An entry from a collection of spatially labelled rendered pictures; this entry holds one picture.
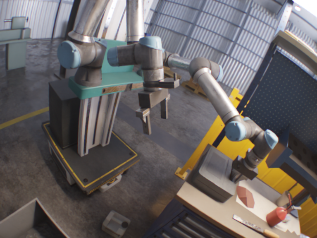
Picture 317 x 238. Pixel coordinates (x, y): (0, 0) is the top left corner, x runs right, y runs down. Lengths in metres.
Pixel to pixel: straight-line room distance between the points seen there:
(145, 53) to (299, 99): 0.85
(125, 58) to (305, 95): 0.93
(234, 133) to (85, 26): 0.65
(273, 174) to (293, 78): 1.28
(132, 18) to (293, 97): 0.90
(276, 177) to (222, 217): 1.40
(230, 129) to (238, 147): 1.17
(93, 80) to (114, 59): 0.25
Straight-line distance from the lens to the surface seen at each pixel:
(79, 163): 1.40
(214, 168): 0.74
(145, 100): 0.51
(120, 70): 1.07
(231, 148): 1.74
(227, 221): 0.72
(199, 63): 0.74
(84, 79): 0.78
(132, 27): 0.65
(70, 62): 0.62
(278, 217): 0.90
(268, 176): 2.00
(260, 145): 0.69
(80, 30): 0.61
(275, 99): 0.95
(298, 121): 1.02
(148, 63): 0.50
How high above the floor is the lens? 1.44
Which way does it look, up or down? 30 degrees down
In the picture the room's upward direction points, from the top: 24 degrees clockwise
